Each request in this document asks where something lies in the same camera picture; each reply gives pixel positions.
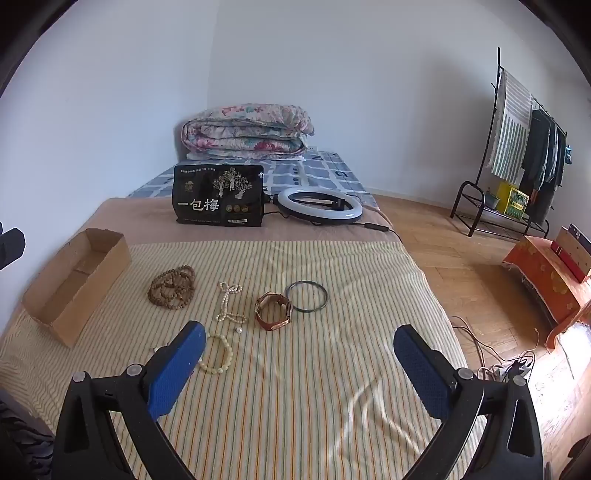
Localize books on stool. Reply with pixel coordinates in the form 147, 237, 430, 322
551, 224, 591, 283

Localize white ring light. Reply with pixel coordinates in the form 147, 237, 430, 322
273, 187, 363, 225

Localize tan brown blanket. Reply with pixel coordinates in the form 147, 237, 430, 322
68, 197, 401, 259

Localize black metal clothes rack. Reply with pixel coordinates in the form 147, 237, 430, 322
449, 46, 551, 240

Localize dark hanging clothes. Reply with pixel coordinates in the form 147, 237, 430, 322
519, 109, 567, 225

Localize dark thin bangle ring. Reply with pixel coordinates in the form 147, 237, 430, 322
284, 280, 330, 314

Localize yellow green box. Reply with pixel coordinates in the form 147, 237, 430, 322
496, 181, 529, 220

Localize cream bead bracelet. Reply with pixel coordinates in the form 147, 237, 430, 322
197, 333, 236, 375

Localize black snack bag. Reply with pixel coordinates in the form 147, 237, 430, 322
172, 163, 264, 227

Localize yellow striped towel mat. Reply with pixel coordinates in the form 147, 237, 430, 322
1, 241, 466, 479

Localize orange cloth covered stool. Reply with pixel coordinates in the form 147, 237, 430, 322
503, 236, 590, 350

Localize folded floral quilt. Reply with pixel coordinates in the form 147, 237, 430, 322
180, 103, 315, 160

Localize striped hanging towel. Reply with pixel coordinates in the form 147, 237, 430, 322
486, 70, 533, 185

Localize blue checked bed sheet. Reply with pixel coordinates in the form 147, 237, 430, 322
127, 147, 376, 209

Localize power strip with cables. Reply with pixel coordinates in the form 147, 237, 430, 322
449, 315, 540, 381

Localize brown wooden bead mala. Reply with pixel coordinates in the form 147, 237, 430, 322
147, 265, 195, 310

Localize black ring light cable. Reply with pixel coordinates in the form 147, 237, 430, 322
262, 202, 403, 245

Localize open cardboard box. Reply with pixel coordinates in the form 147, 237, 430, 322
22, 228, 131, 348

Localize white pearl necklace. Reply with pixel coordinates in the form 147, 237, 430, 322
215, 280, 249, 324

